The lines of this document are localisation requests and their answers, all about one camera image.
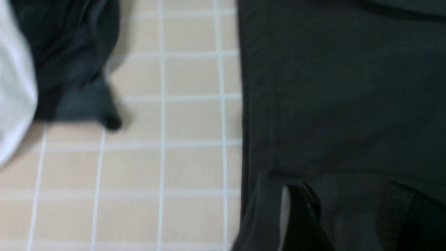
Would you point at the dark gray long-sleeve shirt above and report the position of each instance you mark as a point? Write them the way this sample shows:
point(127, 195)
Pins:
point(347, 96)

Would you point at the beige checkered table mat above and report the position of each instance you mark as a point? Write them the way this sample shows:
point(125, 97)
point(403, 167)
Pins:
point(169, 180)

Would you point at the white crumpled shirt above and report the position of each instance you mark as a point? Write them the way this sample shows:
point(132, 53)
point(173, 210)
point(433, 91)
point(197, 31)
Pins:
point(18, 85)

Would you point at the dark teal crumpled garment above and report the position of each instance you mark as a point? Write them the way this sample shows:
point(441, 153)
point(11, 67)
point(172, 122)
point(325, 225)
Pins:
point(71, 42)

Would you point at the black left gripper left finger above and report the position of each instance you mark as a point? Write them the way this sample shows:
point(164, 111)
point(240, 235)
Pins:
point(300, 228)

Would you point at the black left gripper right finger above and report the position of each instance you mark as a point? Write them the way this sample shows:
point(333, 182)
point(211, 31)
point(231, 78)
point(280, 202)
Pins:
point(424, 228)

